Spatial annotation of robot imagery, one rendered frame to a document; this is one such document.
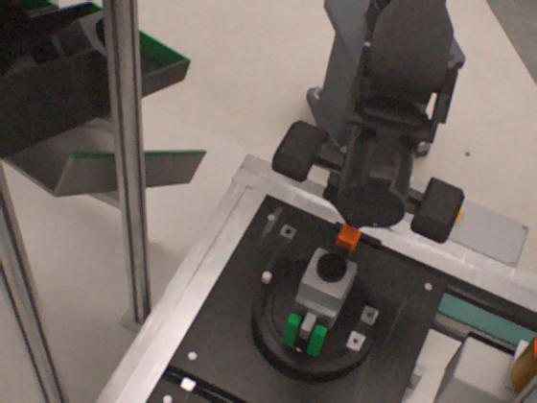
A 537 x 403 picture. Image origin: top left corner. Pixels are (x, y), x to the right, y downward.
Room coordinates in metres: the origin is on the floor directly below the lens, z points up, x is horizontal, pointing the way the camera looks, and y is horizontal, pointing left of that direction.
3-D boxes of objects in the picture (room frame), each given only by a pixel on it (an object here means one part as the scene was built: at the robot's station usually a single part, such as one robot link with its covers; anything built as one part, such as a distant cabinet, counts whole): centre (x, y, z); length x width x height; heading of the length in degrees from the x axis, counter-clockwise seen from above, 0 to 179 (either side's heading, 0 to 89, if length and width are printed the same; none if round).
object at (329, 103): (0.82, -0.12, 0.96); 0.15 x 0.15 x 0.20; 24
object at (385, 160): (0.46, -0.09, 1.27); 0.12 x 0.08 x 0.11; 175
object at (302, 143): (0.51, -0.09, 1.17); 0.19 x 0.06 x 0.08; 73
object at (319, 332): (0.39, -0.07, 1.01); 0.01 x 0.01 x 0.05; 73
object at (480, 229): (0.62, -0.21, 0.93); 0.21 x 0.07 x 0.06; 73
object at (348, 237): (0.48, -0.08, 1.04); 0.04 x 0.02 x 0.08; 163
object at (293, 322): (0.40, -0.04, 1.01); 0.01 x 0.01 x 0.05; 73
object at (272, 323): (0.44, -0.07, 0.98); 0.14 x 0.14 x 0.02
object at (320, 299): (0.42, -0.07, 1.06); 0.08 x 0.04 x 0.07; 163
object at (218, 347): (0.44, -0.07, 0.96); 0.24 x 0.24 x 0.02; 73
